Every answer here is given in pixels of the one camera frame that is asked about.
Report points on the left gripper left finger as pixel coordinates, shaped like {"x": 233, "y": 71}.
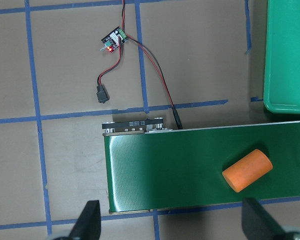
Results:
{"x": 88, "y": 225}

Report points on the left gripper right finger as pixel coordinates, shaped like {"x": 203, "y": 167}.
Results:
{"x": 257, "y": 223}

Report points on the green conveyor belt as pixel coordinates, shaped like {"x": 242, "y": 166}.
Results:
{"x": 183, "y": 168}

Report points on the green plastic tray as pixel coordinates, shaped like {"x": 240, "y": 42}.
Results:
{"x": 281, "y": 93}

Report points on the small controller circuit board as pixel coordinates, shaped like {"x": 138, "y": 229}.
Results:
{"x": 113, "y": 40}

